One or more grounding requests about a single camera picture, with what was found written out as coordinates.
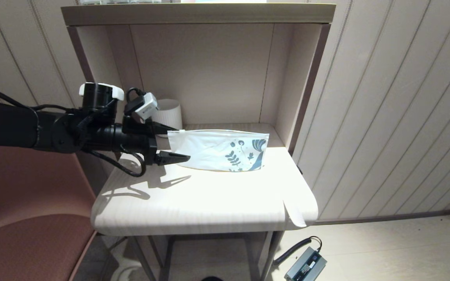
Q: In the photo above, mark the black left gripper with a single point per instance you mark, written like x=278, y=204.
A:
x=135, y=141

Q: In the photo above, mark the white floral zip pouch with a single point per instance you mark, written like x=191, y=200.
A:
x=209, y=150

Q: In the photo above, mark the white plastic comb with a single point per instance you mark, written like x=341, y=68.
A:
x=295, y=216

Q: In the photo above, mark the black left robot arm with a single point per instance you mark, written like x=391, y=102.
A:
x=10, y=125

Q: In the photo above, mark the white ribbed ceramic mug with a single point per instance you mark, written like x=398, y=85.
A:
x=170, y=113

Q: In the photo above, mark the light wooden desk with hutch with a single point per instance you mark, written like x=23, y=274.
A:
x=209, y=78

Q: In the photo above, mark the brown upholstered chair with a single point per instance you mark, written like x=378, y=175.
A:
x=25, y=218

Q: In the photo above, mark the grey power adapter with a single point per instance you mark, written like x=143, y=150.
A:
x=305, y=267

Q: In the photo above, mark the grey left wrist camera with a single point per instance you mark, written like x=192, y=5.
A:
x=147, y=107

